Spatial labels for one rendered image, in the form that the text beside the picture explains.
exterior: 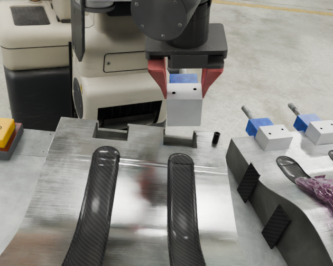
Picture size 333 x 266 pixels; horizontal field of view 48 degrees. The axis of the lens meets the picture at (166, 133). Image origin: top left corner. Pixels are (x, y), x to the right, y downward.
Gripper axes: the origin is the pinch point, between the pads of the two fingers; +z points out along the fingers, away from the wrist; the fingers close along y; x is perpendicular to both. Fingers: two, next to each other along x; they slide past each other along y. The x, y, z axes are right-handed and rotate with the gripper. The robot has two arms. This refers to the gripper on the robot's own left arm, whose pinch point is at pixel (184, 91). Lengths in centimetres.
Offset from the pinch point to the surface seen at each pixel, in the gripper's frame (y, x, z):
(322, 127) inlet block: 25.7, 5.8, 13.7
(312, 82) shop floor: 103, 175, 138
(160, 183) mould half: -3.5, -11.4, 6.7
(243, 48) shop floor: 59, 221, 138
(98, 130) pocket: -13.7, 0.2, 8.0
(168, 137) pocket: -2.4, 0.0, 9.7
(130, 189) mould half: -7.4, -12.9, 6.1
